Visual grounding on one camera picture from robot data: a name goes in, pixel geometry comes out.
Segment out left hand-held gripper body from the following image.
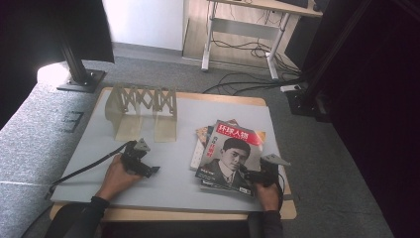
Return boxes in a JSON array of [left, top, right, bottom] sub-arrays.
[[119, 138, 157, 176]]

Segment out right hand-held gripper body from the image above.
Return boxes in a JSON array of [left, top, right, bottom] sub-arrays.
[[250, 153, 291, 187]]

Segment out portrait cover magazine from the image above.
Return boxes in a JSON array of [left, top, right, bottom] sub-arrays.
[[194, 119, 265, 198]]

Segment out beige metal expandable book rack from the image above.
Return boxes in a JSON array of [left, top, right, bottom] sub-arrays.
[[104, 82, 178, 144]]

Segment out dark illustrated flame cover magazine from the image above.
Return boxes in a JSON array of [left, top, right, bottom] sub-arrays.
[[199, 124, 257, 198]]

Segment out person's right hand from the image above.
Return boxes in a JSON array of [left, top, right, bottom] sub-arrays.
[[255, 181, 282, 212]]

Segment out person's left hand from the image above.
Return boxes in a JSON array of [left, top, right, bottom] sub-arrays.
[[95, 154, 145, 202]]

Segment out white power strip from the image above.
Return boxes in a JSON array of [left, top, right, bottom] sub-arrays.
[[279, 83, 302, 94]]

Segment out grey fabric bench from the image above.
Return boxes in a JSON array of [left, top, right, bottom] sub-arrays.
[[0, 60, 112, 238]]

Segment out black slanted metal stand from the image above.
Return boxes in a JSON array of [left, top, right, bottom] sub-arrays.
[[285, 0, 375, 117]]

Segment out black computer case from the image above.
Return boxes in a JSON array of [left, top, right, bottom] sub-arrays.
[[284, 14, 319, 71]]

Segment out dark curtain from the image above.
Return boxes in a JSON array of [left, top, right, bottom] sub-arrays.
[[0, 0, 115, 130]]

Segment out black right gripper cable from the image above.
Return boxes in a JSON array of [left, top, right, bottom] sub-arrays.
[[276, 172, 287, 212]]

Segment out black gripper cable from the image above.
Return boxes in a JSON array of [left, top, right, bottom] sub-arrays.
[[46, 142, 130, 199], [276, 172, 287, 212]]

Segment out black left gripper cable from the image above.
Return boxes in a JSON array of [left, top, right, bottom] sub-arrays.
[[46, 142, 130, 199]]

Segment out black floor cables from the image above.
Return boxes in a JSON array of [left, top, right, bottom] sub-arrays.
[[201, 38, 306, 97]]

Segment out black metal stand with base plate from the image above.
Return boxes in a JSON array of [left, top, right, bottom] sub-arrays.
[[55, 33, 107, 94]]

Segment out white desk frame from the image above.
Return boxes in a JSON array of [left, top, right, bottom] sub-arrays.
[[201, 0, 324, 81]]

